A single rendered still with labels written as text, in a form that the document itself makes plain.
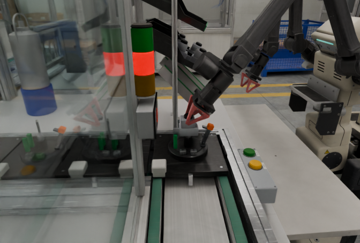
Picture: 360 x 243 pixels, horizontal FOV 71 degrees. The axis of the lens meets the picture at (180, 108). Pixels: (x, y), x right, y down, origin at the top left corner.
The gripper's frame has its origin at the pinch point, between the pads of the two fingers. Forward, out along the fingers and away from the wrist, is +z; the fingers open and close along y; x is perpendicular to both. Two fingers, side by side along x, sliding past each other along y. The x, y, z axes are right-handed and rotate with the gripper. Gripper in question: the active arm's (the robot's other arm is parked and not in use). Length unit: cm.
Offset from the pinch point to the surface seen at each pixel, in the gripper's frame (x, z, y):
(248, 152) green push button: 23.9, -3.4, 2.6
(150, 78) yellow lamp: -20.8, -10.3, 20.7
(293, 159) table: 49, -9, -8
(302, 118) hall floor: 199, -16, -211
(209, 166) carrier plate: 12.4, 5.8, 9.7
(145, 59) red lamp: -24.4, -13.4, 21.2
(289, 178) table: 43.6, -4.4, 3.5
